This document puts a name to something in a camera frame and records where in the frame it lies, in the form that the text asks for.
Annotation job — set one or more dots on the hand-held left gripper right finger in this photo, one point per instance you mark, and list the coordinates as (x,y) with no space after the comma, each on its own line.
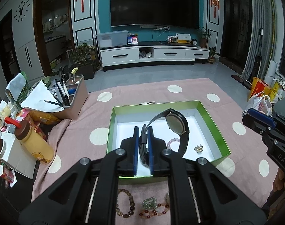
(151,150)

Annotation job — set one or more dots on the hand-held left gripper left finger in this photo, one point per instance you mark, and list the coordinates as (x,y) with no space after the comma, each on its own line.
(135,150)

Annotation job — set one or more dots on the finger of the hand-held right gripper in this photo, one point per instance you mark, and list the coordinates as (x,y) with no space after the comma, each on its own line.
(257,124)
(262,116)

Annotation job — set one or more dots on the black wristwatch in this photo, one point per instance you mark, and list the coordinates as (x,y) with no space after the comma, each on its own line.
(176,123)

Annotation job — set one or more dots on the green cardboard box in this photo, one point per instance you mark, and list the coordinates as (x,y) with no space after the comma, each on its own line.
(210,126)

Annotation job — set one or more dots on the person's right hand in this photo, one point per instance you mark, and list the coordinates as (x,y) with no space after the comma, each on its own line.
(280,181)

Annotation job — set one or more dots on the white plastic shopping bag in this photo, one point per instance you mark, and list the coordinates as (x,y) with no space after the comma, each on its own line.
(257,103)

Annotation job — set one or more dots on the yellow paper bag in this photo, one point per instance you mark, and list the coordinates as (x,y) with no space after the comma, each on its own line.
(258,88)

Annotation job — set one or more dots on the yellow patterned bag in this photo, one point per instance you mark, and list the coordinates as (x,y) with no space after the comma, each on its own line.
(278,91)

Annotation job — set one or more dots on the pink dotted tablecloth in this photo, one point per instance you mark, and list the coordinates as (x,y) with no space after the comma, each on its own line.
(133,93)

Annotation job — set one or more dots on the pink desk organizer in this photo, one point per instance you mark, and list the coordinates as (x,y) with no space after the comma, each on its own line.
(78,103)

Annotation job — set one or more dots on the small potted plant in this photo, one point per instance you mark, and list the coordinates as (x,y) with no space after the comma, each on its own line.
(212,55)

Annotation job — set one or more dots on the white television cabinet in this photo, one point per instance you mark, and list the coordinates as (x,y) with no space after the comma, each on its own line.
(121,55)

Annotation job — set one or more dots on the yellow snack packet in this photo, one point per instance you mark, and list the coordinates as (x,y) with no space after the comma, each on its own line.
(44,117)

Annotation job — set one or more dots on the yellow bear bottle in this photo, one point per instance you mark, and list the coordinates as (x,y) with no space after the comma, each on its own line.
(37,145)

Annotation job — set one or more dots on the tall potted plant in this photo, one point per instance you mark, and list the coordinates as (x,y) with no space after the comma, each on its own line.
(204,36)

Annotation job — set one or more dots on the black alarm clock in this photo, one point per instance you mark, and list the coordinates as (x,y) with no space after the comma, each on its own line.
(194,43)

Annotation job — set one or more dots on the grey window curtain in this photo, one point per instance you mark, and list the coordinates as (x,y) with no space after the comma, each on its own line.
(257,16)

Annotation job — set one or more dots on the blue and red cards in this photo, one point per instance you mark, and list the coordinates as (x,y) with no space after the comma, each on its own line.
(132,39)

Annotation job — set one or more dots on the bushy green floor plant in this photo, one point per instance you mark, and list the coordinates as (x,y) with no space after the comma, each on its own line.
(82,52)

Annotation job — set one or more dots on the yellow flat box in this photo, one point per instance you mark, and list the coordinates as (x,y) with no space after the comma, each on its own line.
(183,38)

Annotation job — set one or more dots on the white paper sheet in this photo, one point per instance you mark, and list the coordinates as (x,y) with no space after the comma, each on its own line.
(37,98)

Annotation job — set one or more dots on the small white device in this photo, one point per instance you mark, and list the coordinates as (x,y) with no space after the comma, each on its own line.
(172,39)

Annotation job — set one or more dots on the clear plastic storage bin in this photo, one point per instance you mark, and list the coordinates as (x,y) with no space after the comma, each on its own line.
(112,39)

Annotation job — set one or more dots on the white cardboard box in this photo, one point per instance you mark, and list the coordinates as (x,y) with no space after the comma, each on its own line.
(18,159)

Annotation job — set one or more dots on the white power strip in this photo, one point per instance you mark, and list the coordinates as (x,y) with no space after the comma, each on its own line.
(161,28)

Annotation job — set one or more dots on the green and white packet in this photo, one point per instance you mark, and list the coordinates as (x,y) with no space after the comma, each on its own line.
(17,86)

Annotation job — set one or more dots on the large black television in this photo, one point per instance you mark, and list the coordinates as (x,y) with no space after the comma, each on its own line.
(154,2)

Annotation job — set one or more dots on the black deer wall clock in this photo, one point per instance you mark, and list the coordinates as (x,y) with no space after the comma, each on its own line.
(21,11)

